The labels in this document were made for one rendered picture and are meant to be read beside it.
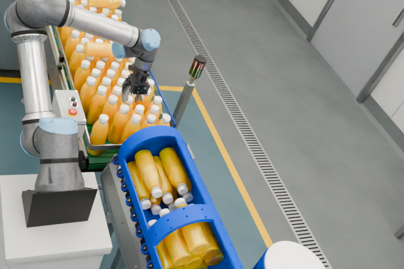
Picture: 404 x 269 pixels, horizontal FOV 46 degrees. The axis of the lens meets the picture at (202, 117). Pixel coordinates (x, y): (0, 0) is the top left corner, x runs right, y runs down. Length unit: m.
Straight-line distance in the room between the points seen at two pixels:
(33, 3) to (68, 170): 0.53
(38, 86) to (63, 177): 0.34
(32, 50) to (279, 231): 2.40
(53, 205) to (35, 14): 0.60
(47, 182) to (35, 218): 0.12
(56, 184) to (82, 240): 0.22
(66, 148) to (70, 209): 0.20
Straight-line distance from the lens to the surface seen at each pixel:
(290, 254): 2.01
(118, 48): 1.83
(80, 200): 1.54
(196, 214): 1.67
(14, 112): 3.66
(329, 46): 5.97
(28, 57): 1.68
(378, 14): 5.51
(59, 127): 1.51
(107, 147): 2.15
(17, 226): 1.61
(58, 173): 1.50
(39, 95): 1.66
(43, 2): 1.60
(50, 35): 2.87
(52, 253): 1.56
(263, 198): 3.70
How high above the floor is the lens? 2.46
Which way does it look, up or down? 37 degrees down
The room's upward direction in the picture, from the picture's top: 25 degrees clockwise
